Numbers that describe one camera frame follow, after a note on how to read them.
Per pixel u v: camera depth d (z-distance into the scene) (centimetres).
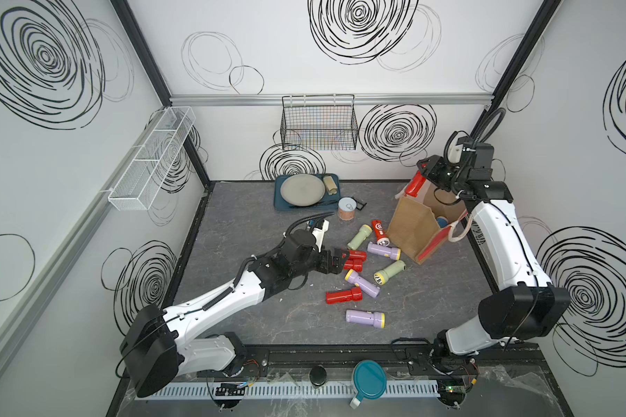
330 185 115
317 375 64
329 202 115
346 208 105
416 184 77
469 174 57
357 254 94
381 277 87
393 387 71
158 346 39
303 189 118
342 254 67
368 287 86
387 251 94
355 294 83
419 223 88
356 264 90
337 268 66
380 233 99
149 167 71
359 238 98
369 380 64
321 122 124
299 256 57
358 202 111
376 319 78
